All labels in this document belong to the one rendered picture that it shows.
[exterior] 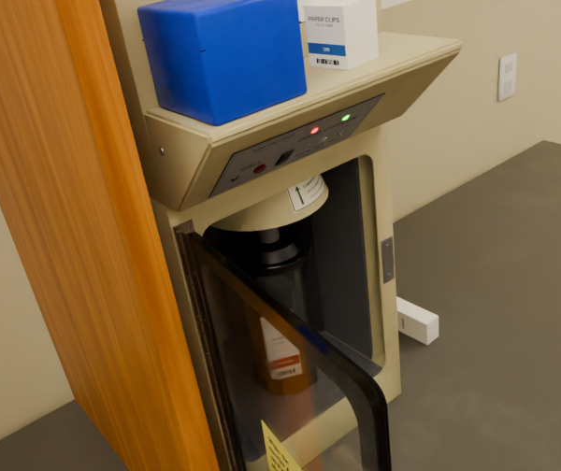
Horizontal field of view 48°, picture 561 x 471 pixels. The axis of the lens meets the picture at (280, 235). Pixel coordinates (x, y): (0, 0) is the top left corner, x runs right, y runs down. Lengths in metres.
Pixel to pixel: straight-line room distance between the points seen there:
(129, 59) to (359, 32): 0.22
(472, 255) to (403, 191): 0.28
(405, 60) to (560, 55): 1.40
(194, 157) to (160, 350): 0.18
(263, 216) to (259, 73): 0.26
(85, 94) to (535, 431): 0.79
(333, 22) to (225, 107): 0.16
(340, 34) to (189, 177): 0.20
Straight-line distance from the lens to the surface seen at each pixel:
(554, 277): 1.35
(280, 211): 0.76
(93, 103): 0.49
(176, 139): 0.56
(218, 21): 0.51
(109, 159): 0.50
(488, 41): 1.72
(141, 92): 0.61
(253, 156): 0.59
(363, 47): 0.65
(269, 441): 0.66
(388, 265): 0.90
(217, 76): 0.51
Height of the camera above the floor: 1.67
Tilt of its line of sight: 29 degrees down
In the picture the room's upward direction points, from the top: 9 degrees counter-clockwise
